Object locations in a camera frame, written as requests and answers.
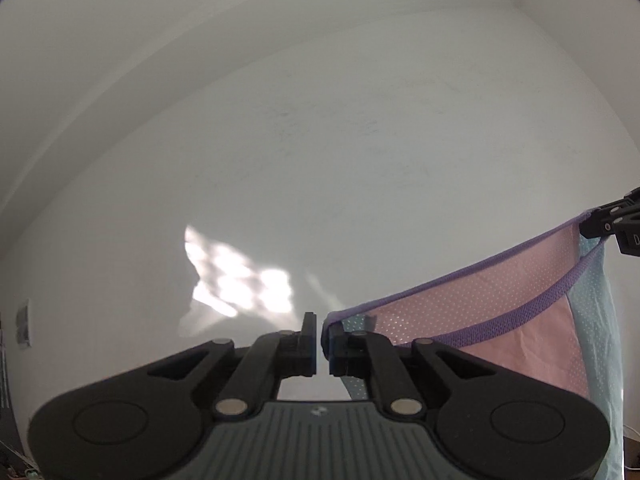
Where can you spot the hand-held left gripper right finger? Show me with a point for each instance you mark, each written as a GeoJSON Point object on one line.
{"type": "Point", "coordinates": [329, 355]}

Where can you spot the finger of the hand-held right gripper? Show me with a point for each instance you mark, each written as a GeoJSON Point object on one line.
{"type": "Point", "coordinates": [602, 225]}
{"type": "Point", "coordinates": [629, 205]}

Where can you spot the dark panel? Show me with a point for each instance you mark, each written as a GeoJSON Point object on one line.
{"type": "Point", "coordinates": [6, 400]}

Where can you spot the pink and blue tank top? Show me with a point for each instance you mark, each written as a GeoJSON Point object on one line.
{"type": "Point", "coordinates": [500, 285]}

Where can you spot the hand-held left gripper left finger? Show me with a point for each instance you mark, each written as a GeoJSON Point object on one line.
{"type": "Point", "coordinates": [312, 345]}

